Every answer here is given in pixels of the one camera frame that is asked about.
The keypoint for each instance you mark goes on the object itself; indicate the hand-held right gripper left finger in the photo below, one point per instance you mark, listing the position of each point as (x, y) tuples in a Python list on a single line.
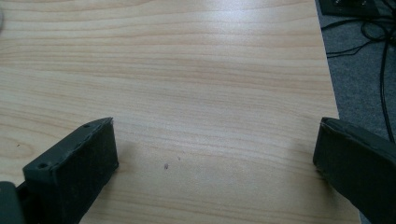
[(71, 174)]

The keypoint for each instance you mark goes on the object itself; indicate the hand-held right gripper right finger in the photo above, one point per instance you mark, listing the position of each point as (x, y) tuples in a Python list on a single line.
[(358, 168)]

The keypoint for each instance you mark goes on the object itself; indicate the black flat device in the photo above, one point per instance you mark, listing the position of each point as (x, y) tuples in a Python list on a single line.
[(348, 6)]

